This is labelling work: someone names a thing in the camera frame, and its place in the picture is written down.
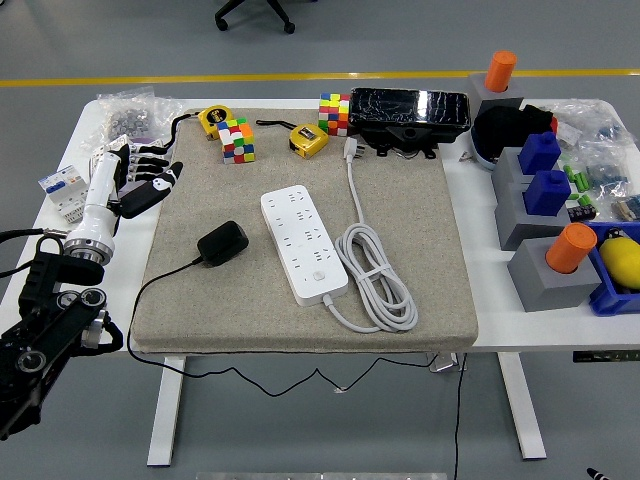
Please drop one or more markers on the white blue circuit breaker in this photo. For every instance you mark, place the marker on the white blue circuit breaker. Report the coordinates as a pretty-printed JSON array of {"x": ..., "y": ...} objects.
[{"x": 57, "y": 192}]

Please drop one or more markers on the yellow tape measure black clip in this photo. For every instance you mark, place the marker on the yellow tape measure black clip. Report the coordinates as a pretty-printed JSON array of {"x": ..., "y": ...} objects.
[{"x": 307, "y": 140}]

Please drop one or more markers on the white table leg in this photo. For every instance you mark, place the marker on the white table leg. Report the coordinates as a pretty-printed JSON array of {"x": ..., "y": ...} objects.
[
  {"x": 522, "y": 410},
  {"x": 167, "y": 425}
]

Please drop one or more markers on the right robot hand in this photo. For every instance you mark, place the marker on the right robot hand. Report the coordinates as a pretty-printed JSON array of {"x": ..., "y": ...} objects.
[{"x": 596, "y": 474}]

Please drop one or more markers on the clear bag of metal nuts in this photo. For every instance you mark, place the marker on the clear bag of metal nuts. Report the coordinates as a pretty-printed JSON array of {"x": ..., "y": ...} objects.
[{"x": 127, "y": 117}]

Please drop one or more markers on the white blue-rimmed bowl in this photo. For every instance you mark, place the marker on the white blue-rimmed bowl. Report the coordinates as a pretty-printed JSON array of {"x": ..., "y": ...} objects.
[{"x": 482, "y": 160}]

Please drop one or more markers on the yellow tape measure round emblem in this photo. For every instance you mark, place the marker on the yellow tape measure round emblem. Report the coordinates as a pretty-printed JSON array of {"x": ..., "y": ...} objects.
[{"x": 215, "y": 117}]

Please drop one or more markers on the small metal screw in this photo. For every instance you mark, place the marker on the small metal screw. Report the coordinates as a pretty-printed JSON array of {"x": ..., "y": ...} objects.
[{"x": 466, "y": 158}]

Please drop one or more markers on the silver bracket under table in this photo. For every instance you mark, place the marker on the silver bracket under table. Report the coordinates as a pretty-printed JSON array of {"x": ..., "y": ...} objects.
[{"x": 442, "y": 364}]

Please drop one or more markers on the small green cylinder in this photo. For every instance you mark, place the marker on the small green cylinder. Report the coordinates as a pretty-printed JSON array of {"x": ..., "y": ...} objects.
[
  {"x": 586, "y": 182},
  {"x": 577, "y": 181},
  {"x": 567, "y": 172}
]

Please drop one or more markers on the white power strip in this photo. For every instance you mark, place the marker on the white power strip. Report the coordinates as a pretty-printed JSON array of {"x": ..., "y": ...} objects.
[{"x": 305, "y": 245}]

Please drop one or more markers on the black capacitor bundle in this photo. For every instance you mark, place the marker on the black capacitor bundle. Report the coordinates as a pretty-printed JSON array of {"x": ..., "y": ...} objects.
[{"x": 582, "y": 210}]

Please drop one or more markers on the yellow toy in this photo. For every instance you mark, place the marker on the yellow toy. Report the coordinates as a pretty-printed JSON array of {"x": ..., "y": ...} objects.
[{"x": 622, "y": 260}]

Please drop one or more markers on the black table control panel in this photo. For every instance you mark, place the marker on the black table control panel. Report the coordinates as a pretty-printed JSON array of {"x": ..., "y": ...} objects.
[{"x": 600, "y": 356}]

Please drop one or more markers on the orange cylinder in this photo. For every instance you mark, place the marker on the orange cylinder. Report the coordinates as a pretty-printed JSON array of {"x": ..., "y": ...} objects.
[
  {"x": 501, "y": 72},
  {"x": 570, "y": 247}
]

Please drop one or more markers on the clear bag of components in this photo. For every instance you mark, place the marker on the clear bag of components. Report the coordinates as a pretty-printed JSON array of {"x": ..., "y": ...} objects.
[{"x": 600, "y": 125}]

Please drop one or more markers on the blue plastic bin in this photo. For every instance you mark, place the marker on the blue plastic bin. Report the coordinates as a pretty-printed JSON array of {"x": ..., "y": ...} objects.
[{"x": 612, "y": 302}]

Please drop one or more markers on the black cloth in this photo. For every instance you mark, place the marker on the black cloth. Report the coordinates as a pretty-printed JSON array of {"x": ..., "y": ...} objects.
[{"x": 500, "y": 130}]

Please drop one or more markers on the grey holder block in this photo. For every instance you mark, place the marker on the grey holder block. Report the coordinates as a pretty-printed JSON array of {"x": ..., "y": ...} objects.
[
  {"x": 535, "y": 285},
  {"x": 505, "y": 170},
  {"x": 477, "y": 95},
  {"x": 515, "y": 225}
]

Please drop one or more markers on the clear bag of blue parts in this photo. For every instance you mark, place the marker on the clear bag of blue parts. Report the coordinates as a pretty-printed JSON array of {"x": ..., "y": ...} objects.
[{"x": 607, "y": 172}]

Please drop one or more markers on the clear bag of small boards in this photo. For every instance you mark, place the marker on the clear bag of small boards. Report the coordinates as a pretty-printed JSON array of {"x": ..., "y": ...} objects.
[{"x": 630, "y": 207}]

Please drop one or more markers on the blue square block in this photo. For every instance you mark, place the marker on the blue square block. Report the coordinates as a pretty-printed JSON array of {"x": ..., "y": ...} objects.
[
  {"x": 540, "y": 152},
  {"x": 547, "y": 195}
]

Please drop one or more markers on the grey-brown mat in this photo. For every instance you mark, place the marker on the grey-brown mat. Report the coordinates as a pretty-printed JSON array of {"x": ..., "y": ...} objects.
[{"x": 425, "y": 250}]

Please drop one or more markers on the black office chair base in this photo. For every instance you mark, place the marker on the black office chair base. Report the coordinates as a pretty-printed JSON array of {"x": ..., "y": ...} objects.
[{"x": 289, "y": 26}]

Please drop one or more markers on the multicolour puzzle cube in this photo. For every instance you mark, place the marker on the multicolour puzzle cube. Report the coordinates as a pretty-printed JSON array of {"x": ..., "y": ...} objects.
[
  {"x": 237, "y": 142},
  {"x": 334, "y": 115}
]

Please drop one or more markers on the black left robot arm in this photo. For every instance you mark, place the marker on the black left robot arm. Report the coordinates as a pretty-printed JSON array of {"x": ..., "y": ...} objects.
[{"x": 45, "y": 340}]

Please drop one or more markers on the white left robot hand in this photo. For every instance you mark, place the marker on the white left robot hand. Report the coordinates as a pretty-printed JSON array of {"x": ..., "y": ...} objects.
[{"x": 97, "y": 200}]

